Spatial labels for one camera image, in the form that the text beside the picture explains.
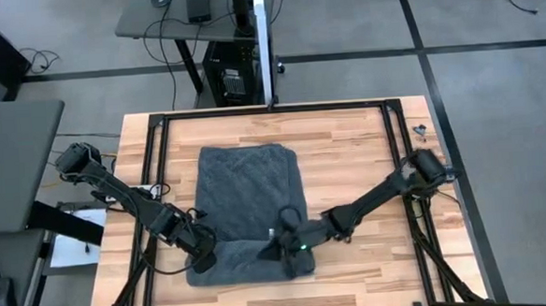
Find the black rectangular device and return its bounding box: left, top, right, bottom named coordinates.
left=185, top=0, right=214, bottom=24

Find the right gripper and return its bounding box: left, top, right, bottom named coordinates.
left=256, top=217, right=341, bottom=281

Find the grey desk with black legs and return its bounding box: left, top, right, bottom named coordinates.
left=113, top=0, right=265, bottom=100

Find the small grey desk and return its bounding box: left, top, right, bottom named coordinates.
left=0, top=227, right=50, bottom=306

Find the black aluminium table frame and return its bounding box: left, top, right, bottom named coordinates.
left=83, top=94, right=493, bottom=306

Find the black hanging desk cable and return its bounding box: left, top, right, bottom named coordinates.
left=140, top=0, right=206, bottom=111

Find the black computer tower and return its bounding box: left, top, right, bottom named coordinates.
left=201, top=38, right=267, bottom=109

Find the black desk foot bar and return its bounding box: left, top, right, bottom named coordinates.
left=24, top=197, right=106, bottom=249

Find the coiled black cable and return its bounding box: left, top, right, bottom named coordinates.
left=19, top=45, right=63, bottom=75

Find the black monitor stand pole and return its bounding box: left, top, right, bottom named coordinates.
left=230, top=0, right=254, bottom=37

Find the grey terry towel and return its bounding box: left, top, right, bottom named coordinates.
left=179, top=139, right=318, bottom=289

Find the white vertical post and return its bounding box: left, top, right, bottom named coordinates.
left=251, top=0, right=276, bottom=107

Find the small black metal bracket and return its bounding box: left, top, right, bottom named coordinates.
left=411, top=124, right=429, bottom=143

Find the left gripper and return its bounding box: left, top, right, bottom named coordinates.
left=161, top=205, right=221, bottom=277

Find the white paper sheet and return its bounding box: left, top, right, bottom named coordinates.
left=46, top=208, right=110, bottom=269

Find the large grey desk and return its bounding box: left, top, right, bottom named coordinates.
left=0, top=97, right=72, bottom=234

